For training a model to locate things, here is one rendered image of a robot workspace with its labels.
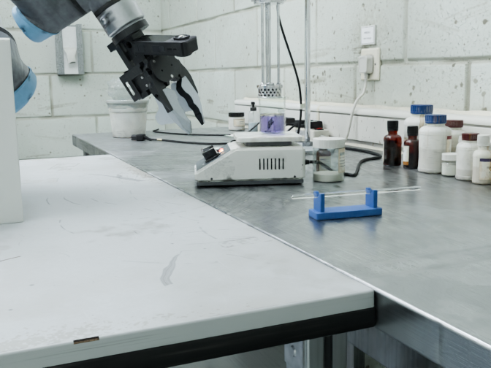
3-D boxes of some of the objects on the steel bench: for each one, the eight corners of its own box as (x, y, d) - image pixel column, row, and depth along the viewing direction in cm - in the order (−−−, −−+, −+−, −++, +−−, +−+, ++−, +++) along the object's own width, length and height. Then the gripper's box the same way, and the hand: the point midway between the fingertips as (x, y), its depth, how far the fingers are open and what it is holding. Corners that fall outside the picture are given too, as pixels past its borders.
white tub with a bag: (104, 139, 210) (101, 73, 207) (110, 135, 224) (107, 73, 221) (148, 138, 211) (146, 72, 208) (151, 133, 225) (149, 72, 222)
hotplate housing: (195, 188, 115) (193, 143, 113) (194, 177, 128) (193, 136, 126) (317, 184, 116) (318, 140, 115) (305, 174, 129) (305, 133, 128)
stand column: (305, 146, 170) (305, -137, 158) (300, 145, 172) (299, -133, 161) (314, 146, 171) (315, -135, 159) (309, 144, 173) (309, -132, 162)
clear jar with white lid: (310, 182, 118) (310, 139, 117) (313, 177, 124) (313, 136, 123) (343, 183, 117) (344, 139, 116) (345, 178, 123) (345, 136, 121)
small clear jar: (461, 174, 125) (462, 152, 124) (461, 177, 121) (462, 155, 121) (441, 174, 126) (442, 152, 126) (440, 177, 123) (440, 154, 122)
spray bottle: (247, 131, 230) (246, 101, 229) (257, 131, 231) (256, 101, 230) (250, 132, 227) (249, 101, 225) (260, 131, 228) (259, 101, 226)
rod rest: (316, 220, 87) (316, 194, 87) (307, 215, 91) (307, 190, 90) (383, 215, 90) (383, 190, 90) (372, 210, 93) (372, 186, 93)
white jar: (225, 130, 238) (224, 112, 237) (237, 128, 242) (237, 112, 241) (235, 131, 234) (234, 112, 233) (248, 129, 237) (248, 112, 236)
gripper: (131, 33, 121) (191, 128, 125) (91, 51, 113) (157, 153, 117) (159, 11, 116) (221, 112, 120) (120, 29, 107) (188, 137, 111)
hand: (195, 120), depth 116 cm, fingers open, 3 cm apart
